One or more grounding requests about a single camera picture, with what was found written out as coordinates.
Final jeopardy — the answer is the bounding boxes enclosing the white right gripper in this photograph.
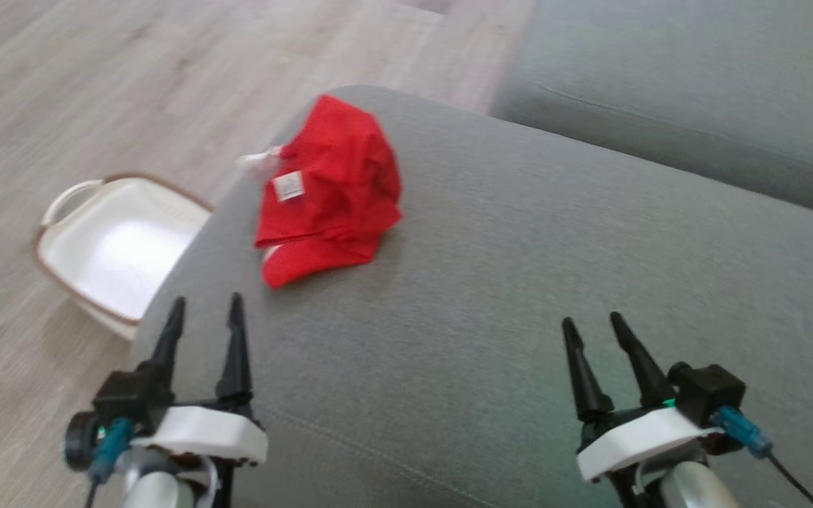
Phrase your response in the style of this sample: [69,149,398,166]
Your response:
[562,312,725,508]

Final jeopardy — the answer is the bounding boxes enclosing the red and white shorts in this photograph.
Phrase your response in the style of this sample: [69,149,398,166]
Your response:
[237,94,404,289]

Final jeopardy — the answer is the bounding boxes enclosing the blue camera cable plug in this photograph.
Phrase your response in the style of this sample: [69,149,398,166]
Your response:
[85,418,134,508]
[710,406,813,506]

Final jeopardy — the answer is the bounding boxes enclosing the grey sofa back cushion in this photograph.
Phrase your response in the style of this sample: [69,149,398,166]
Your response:
[489,0,813,223]

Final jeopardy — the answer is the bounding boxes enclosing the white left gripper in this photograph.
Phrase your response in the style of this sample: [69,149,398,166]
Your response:
[131,293,270,508]

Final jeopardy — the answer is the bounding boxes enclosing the blue left camera cable plug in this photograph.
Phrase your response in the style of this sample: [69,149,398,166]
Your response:
[85,418,134,508]

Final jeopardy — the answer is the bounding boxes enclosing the large grey sofa chaise cushion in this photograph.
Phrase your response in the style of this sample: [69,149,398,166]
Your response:
[128,85,813,508]

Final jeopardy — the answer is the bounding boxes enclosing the white laundry basket brown rim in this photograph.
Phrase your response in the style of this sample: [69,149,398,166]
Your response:
[32,173,213,341]

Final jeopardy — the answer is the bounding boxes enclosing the blue right camera cable plug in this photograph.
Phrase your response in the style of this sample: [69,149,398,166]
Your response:
[710,406,813,506]

